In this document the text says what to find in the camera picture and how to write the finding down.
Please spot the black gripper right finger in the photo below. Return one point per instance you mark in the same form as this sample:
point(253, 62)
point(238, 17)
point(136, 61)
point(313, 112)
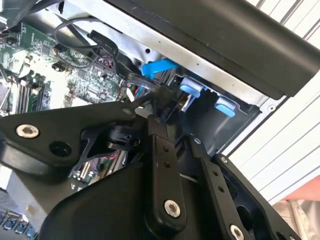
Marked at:
point(215, 175)

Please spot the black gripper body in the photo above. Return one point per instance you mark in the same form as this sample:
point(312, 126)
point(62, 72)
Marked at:
point(112, 212)

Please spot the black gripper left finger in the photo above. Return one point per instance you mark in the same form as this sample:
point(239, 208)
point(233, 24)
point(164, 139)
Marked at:
point(62, 120)

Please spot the hard disk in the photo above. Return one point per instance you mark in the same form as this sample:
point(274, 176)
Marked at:
point(190, 88)

